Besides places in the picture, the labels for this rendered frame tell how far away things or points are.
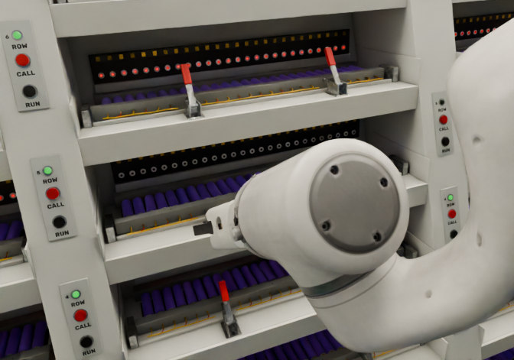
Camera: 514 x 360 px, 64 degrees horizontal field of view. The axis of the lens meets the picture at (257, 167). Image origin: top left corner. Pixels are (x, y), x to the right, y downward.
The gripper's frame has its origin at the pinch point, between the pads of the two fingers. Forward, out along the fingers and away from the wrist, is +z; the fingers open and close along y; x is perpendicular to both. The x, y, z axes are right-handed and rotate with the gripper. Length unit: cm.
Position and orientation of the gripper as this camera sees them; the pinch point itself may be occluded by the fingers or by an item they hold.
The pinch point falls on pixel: (236, 220)
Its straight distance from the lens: 55.2
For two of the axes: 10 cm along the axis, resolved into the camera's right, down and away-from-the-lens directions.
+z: -2.7, 1.5, 9.5
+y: 9.4, -1.8, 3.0
